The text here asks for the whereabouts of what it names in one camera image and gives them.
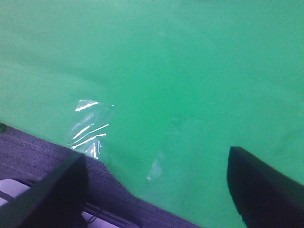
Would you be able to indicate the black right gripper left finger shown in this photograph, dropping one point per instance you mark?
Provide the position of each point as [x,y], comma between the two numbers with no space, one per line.
[56,201]

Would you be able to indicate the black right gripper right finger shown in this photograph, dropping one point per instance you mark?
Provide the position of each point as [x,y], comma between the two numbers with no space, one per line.
[264,197]

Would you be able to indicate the white object below table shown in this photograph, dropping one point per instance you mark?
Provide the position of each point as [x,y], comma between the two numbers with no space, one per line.
[92,216]

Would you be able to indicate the dark grey fabric table edge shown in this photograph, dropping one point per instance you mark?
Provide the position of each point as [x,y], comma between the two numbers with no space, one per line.
[26,157]

